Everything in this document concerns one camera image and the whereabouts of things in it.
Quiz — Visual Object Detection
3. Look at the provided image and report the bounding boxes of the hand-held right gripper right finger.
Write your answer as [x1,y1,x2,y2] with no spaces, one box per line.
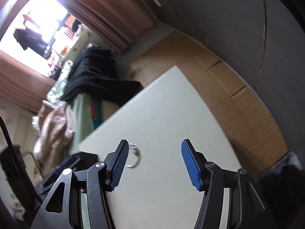
[181,139,273,229]

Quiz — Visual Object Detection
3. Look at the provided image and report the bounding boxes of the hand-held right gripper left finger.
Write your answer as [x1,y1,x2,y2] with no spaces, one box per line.
[30,139,130,229]

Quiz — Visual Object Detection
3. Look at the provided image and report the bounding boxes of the silver ring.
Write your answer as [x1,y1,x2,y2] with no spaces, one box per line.
[126,142,142,168]

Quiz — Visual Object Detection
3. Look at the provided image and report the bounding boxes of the black cardboard box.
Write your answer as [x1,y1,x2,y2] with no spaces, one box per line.
[42,151,99,194]

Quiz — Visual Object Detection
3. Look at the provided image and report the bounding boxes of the beige padded headboard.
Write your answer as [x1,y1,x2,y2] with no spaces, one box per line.
[0,105,36,148]

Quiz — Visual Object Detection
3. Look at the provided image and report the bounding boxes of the light green pillow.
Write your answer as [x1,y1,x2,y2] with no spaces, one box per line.
[31,116,42,130]

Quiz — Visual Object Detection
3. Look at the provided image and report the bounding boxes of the beige fleece blanket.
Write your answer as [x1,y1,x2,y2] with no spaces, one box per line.
[33,100,77,170]

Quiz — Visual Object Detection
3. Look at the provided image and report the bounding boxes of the bed with green sheet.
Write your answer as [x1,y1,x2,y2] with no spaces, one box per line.
[45,60,122,158]

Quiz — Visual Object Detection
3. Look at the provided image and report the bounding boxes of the pink curtain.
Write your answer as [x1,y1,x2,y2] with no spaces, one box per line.
[40,0,162,53]
[0,49,58,115]

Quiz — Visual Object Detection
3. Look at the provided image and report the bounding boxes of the flattened cardboard sheets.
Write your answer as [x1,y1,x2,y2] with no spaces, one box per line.
[129,30,290,179]

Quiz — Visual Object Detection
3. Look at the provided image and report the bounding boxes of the light green quilt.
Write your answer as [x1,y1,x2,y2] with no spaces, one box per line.
[46,60,74,103]

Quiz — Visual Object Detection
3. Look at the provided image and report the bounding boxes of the black knitted blanket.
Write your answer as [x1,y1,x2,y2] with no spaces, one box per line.
[61,46,141,103]

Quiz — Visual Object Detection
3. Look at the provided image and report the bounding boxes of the dark fluffy rug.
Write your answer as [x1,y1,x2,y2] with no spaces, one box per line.
[260,151,303,220]

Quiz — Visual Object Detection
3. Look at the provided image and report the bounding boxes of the dark hanging clothes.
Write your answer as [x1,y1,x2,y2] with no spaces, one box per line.
[13,27,51,58]

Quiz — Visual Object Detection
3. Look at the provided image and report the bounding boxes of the leaf print windowsill cushion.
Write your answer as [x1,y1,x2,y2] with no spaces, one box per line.
[69,25,96,53]

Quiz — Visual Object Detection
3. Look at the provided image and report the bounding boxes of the orange storage box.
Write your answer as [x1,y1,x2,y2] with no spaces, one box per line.
[65,14,80,29]

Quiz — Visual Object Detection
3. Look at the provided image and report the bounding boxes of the window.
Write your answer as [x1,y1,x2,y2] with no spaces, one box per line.
[0,0,79,60]

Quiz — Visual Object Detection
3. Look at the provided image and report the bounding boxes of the dark grey wardrobe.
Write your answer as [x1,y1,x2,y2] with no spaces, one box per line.
[152,0,305,153]

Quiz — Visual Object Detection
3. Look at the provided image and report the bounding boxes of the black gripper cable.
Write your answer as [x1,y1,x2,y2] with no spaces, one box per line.
[0,116,43,203]

